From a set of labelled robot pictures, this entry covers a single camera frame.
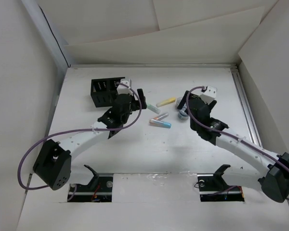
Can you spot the green highlighter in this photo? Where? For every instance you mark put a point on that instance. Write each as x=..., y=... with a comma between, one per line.
x=153, y=109

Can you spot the clear jar blue label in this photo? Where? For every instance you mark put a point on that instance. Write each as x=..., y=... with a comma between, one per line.
x=182, y=114

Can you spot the blue highlighter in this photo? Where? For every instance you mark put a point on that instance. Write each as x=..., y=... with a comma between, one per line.
x=160, y=123

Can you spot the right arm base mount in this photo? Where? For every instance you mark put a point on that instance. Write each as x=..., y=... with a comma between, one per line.
x=213, y=188

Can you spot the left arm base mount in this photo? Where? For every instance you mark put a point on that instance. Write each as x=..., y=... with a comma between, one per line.
x=90, y=186

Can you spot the aluminium rail back edge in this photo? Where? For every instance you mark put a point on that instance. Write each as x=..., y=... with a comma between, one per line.
x=230, y=66

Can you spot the yellow highlighter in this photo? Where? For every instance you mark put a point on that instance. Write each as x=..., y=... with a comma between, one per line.
x=166, y=102

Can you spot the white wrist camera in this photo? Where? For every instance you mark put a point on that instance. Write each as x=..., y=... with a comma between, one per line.
x=208, y=94
x=124, y=86

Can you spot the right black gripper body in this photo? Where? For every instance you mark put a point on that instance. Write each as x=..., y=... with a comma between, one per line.
x=211, y=106

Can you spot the orange highlighter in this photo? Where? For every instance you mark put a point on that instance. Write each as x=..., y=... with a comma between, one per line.
x=160, y=116

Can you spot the aluminium rail right edge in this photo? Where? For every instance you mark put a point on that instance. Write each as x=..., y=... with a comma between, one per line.
x=251, y=125

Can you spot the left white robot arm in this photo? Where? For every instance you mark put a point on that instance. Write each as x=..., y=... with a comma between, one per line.
x=54, y=162

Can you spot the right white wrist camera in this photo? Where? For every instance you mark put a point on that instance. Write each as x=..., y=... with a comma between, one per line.
x=208, y=94

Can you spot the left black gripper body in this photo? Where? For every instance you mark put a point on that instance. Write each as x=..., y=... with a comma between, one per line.
x=135, y=106

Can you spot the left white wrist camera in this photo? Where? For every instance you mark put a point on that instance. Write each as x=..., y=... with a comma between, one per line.
x=124, y=86

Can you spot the aluminium rail edge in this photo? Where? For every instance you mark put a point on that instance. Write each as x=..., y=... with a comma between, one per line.
x=251, y=125
x=230, y=66

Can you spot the black two-compartment organizer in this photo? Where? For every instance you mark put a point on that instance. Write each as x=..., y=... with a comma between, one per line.
x=104, y=91

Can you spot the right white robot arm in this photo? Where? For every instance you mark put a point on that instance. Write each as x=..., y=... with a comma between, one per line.
x=273, y=169

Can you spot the clear jar of paperclips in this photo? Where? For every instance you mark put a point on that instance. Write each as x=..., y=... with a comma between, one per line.
x=179, y=103

